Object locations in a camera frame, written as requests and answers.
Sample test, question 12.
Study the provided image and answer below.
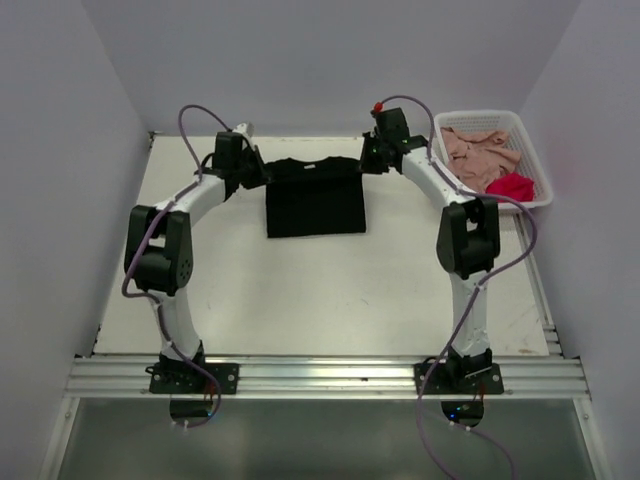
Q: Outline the white plastic basket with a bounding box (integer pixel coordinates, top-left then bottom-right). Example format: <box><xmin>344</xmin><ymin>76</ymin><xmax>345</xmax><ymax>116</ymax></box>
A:
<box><xmin>434</xmin><ymin>110</ymin><xmax>553</xmax><ymax>210</ymax></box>

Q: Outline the aluminium mounting rail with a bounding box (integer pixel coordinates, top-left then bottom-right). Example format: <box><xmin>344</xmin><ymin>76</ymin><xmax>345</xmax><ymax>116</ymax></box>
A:
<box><xmin>64</xmin><ymin>355</ymin><xmax>590</xmax><ymax>400</ymax></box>

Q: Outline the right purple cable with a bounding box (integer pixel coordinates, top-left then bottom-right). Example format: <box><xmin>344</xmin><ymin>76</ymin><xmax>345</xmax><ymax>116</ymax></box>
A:
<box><xmin>382</xmin><ymin>94</ymin><xmax>540</xmax><ymax>480</ymax></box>

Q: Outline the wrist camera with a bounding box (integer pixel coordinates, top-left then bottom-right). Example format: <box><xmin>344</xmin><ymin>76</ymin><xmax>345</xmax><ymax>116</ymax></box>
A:
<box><xmin>234</xmin><ymin>122</ymin><xmax>255</xmax><ymax>137</ymax></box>
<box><xmin>371</xmin><ymin>102</ymin><xmax>386</xmax><ymax>119</ymax></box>

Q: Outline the black t shirt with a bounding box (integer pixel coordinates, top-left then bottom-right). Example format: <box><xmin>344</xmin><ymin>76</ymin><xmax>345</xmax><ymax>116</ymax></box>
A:
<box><xmin>265</xmin><ymin>156</ymin><xmax>367</xmax><ymax>239</ymax></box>

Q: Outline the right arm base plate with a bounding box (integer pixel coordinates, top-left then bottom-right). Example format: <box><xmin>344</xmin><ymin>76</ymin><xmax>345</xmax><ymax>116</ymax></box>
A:
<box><xmin>413</xmin><ymin>362</ymin><xmax>505</xmax><ymax>395</ymax></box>

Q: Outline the red t shirt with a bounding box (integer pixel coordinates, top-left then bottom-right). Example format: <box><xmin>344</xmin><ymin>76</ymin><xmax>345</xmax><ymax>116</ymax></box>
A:
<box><xmin>486</xmin><ymin>173</ymin><xmax>535</xmax><ymax>203</ymax></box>

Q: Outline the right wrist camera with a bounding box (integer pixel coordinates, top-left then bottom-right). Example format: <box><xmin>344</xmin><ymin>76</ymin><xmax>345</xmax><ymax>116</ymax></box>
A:
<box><xmin>371</xmin><ymin>102</ymin><xmax>386</xmax><ymax>119</ymax></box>

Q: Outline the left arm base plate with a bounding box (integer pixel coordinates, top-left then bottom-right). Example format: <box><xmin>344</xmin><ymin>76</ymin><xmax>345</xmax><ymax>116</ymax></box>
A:
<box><xmin>145</xmin><ymin>363</ymin><xmax>240</xmax><ymax>395</ymax></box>

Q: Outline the purple cable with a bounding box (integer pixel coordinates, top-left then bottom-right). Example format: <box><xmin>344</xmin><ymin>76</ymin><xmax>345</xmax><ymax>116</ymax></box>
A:
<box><xmin>121</xmin><ymin>103</ymin><xmax>246</xmax><ymax>429</ymax></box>
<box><xmin>382</xmin><ymin>94</ymin><xmax>540</xmax><ymax>480</ymax></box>

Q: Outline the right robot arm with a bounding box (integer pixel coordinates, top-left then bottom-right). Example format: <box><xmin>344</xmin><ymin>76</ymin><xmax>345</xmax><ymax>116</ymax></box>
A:
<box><xmin>359</xmin><ymin>103</ymin><xmax>504</xmax><ymax>395</ymax></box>

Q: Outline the beige t shirt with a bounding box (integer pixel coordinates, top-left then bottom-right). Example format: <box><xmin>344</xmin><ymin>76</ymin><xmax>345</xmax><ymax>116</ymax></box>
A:
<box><xmin>440</xmin><ymin>127</ymin><xmax>521</xmax><ymax>193</ymax></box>

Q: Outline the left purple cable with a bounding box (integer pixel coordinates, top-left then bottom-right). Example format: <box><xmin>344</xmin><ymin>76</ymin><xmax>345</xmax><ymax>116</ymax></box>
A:
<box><xmin>121</xmin><ymin>103</ymin><xmax>246</xmax><ymax>429</ymax></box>

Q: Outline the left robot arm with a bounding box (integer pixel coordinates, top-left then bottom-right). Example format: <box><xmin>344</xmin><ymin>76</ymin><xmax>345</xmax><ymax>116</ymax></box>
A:
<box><xmin>121</xmin><ymin>123</ymin><xmax>270</xmax><ymax>397</ymax></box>

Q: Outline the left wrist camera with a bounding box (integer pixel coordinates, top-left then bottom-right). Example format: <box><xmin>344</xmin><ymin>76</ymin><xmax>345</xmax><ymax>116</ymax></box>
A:
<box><xmin>234</xmin><ymin>122</ymin><xmax>255</xmax><ymax>137</ymax></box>

